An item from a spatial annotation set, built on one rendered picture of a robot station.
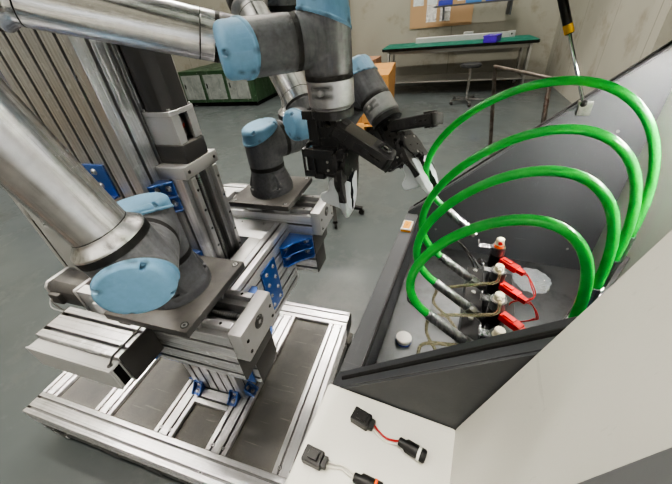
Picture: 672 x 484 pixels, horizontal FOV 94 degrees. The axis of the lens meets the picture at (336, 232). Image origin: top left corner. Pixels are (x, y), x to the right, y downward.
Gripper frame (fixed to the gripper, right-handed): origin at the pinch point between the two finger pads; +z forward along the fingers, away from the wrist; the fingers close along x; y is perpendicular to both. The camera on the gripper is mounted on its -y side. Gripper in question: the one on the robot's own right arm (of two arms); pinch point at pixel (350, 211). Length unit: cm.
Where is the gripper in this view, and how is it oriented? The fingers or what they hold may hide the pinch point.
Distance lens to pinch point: 62.9
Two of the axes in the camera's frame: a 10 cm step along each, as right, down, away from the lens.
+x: -3.9, 5.5, -7.4
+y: -9.2, -1.6, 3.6
